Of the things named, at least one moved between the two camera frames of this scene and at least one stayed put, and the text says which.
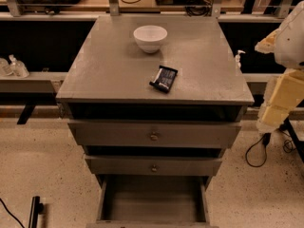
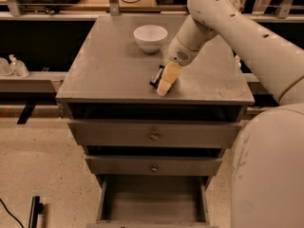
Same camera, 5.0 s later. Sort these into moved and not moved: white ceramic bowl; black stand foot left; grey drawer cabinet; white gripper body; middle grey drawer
Moved: white gripper body
Not moved: black stand foot left; white ceramic bowl; middle grey drawer; grey drawer cabinet
